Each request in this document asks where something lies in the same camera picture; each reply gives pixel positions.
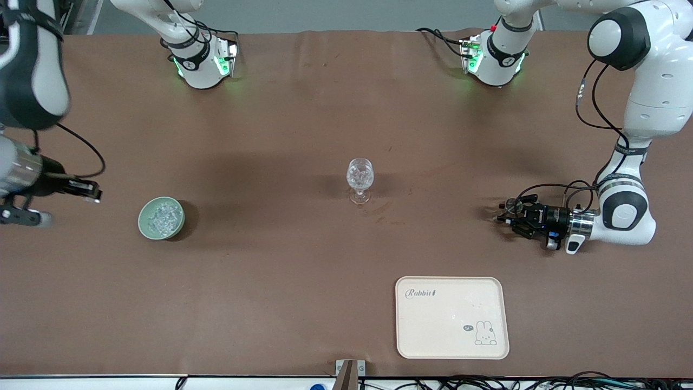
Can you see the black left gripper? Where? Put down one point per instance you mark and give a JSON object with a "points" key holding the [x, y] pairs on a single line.
{"points": [[553, 219]]}

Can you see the white table edge rail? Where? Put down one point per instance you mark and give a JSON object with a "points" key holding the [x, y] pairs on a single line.
{"points": [[81, 383]]}

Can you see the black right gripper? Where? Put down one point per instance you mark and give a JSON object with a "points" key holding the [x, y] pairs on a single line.
{"points": [[54, 183]]}

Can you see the cream rabbit print tray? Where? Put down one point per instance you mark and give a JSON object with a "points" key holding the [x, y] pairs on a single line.
{"points": [[444, 325]]}

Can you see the brown table cover sheet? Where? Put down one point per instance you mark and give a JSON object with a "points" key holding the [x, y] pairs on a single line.
{"points": [[270, 298]]}

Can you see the clear stemmed wine glass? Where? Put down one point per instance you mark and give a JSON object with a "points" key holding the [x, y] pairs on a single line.
{"points": [[360, 174]]}

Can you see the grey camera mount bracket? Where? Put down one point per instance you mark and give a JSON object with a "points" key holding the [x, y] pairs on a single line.
{"points": [[346, 376]]}

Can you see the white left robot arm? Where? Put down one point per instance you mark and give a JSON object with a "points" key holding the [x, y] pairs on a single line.
{"points": [[649, 108]]}

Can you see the green ceramic bowl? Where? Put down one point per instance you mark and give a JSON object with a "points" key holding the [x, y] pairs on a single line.
{"points": [[142, 226]]}

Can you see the clear ice cubes pile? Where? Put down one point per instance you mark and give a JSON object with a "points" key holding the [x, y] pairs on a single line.
{"points": [[162, 218]]}

